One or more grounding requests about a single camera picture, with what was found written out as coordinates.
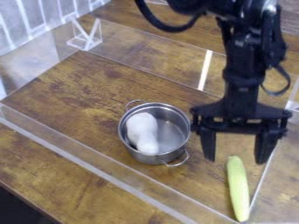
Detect clear acrylic triangle stand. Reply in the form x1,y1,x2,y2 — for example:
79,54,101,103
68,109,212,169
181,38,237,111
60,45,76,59
67,18,103,51

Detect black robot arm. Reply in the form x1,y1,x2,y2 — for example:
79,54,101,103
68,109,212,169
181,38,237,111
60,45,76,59
167,0,292,165

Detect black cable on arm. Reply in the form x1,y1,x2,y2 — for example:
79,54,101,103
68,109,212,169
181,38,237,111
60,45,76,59
133,0,208,33

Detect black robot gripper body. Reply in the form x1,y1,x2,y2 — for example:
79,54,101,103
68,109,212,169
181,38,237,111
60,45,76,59
191,83,292,135

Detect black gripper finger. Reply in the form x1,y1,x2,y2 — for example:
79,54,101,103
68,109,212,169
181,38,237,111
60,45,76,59
200,127,216,162
255,129,280,165

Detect stainless steel pot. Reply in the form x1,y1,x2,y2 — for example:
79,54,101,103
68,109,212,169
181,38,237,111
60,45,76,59
117,100,191,167

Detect white cloth in pot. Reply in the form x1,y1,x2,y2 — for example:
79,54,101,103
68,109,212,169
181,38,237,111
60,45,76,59
125,113,159,156

